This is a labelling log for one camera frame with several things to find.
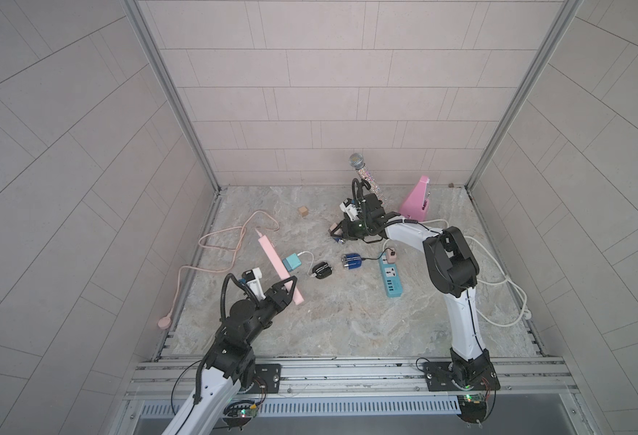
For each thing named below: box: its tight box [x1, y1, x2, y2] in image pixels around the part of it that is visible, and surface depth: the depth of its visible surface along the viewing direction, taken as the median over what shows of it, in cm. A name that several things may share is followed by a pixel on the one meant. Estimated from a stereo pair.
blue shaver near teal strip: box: [340, 252, 363, 271], surface depth 94 cm
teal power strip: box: [378, 251, 404, 298], surface depth 89 cm
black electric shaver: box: [310, 261, 333, 280], surface depth 90 cm
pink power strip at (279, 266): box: [257, 234, 305, 306], surface depth 77 cm
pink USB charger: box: [386, 247, 397, 264], surface depth 90 cm
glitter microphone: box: [348, 152, 385, 201], surface depth 90 cm
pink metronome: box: [399, 174, 431, 223], surface depth 104 cm
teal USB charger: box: [282, 252, 302, 272], surface depth 77 cm
